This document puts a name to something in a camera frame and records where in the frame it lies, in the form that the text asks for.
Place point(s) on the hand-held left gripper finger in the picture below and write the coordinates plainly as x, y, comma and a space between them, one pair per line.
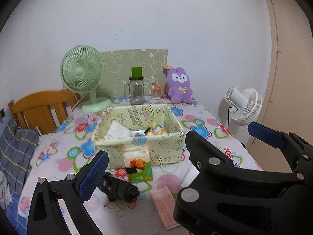
94, 173

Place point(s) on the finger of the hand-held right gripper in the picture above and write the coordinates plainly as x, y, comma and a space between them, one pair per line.
264, 133
207, 151

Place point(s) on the black plastic bag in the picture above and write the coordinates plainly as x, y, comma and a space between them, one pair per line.
117, 188

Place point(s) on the white plastic wrapper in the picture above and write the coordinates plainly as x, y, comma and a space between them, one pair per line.
190, 176

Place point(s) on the green and orange tissue pack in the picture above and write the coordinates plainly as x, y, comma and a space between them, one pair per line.
138, 166

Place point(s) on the yellow printed fabric storage box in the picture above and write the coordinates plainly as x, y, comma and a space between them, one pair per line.
161, 151

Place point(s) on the yellow snack packet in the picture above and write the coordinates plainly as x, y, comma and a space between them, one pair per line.
156, 128

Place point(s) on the clear plastic pack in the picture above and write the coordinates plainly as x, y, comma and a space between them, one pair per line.
139, 137

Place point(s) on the pink packet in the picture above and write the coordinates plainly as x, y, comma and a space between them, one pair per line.
163, 205

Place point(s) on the white standing fan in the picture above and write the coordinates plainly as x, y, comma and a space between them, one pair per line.
244, 102

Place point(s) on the purple plush bunny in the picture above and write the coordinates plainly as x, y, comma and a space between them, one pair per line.
179, 83

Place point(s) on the small jar with orange lid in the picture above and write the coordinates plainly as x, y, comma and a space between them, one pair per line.
156, 91

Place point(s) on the grey plaid pillow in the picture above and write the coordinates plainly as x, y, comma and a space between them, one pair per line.
17, 151

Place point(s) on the wooden headboard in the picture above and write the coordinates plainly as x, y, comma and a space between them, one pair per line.
39, 112

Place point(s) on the beige door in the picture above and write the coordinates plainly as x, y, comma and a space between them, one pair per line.
288, 53

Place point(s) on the crumpled white cloth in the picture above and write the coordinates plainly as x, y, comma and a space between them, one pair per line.
5, 186

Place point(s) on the glass jar with green lid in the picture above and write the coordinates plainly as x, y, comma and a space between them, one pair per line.
137, 90

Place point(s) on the blue bed sheet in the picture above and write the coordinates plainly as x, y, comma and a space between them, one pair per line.
9, 215

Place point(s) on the green desk fan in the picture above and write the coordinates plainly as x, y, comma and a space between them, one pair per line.
80, 71

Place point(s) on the green printed board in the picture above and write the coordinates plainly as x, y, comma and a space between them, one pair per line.
122, 63

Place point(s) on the wall outlet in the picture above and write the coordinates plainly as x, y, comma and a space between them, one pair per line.
2, 112

